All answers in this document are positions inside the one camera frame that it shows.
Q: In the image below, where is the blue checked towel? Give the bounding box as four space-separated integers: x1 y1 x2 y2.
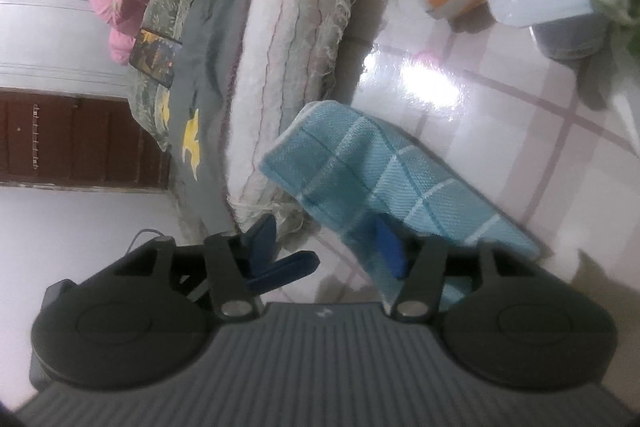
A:
260 101 541 303

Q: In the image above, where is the checked cartoon bed sheet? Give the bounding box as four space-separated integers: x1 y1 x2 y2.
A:
299 0 640 308

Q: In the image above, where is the dark patterned book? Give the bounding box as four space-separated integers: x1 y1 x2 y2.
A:
129 28 182 89

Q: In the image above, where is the brown wooden door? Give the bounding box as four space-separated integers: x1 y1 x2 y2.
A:
1 89 169 190

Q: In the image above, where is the grey cylindrical cup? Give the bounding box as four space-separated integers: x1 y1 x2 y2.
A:
529 13 610 62

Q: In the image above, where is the grey sheet yellow print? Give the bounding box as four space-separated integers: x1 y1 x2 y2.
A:
129 0 250 233

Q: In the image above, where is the white frayed blanket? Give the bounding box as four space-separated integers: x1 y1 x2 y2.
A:
224 0 355 234

